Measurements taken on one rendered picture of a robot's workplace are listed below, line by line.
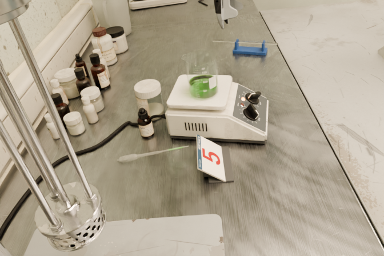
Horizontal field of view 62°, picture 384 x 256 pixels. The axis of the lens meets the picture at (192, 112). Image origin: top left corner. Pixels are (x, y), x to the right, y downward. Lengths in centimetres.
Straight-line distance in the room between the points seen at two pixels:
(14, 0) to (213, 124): 46
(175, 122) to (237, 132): 12
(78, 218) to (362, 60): 82
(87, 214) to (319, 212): 35
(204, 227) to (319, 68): 56
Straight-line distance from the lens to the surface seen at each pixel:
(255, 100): 69
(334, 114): 75
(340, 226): 55
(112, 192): 61
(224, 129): 63
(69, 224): 36
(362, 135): 71
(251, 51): 98
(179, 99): 64
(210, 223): 52
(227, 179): 58
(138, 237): 52
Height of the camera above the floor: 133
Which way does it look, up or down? 36 degrees down
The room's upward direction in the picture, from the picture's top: 7 degrees counter-clockwise
